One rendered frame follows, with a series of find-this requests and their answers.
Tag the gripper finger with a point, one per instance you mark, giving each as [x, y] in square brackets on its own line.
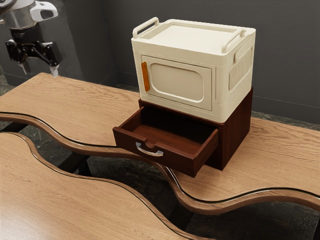
[51, 56]
[17, 56]

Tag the cream box with lid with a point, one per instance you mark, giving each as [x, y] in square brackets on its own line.
[192, 67]

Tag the dark brown wooden cabinet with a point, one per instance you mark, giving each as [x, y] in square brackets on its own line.
[235, 130]

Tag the dark brown wooden drawer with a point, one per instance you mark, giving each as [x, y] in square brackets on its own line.
[165, 140]

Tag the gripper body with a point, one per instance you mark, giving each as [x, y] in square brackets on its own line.
[25, 37]

